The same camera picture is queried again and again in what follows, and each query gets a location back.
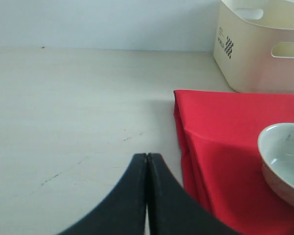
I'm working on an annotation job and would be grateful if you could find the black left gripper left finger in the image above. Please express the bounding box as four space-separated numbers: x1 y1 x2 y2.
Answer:
60 153 147 235

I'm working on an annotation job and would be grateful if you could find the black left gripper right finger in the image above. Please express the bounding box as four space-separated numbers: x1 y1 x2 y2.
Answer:
147 153 238 235

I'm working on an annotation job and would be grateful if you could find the white ceramic bowl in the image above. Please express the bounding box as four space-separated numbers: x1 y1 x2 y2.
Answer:
257 123 294 207

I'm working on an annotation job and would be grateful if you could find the red tablecloth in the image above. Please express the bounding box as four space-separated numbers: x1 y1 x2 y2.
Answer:
174 90 294 235

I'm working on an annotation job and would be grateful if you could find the cream plastic storage bin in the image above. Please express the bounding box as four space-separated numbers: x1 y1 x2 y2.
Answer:
213 0 294 94

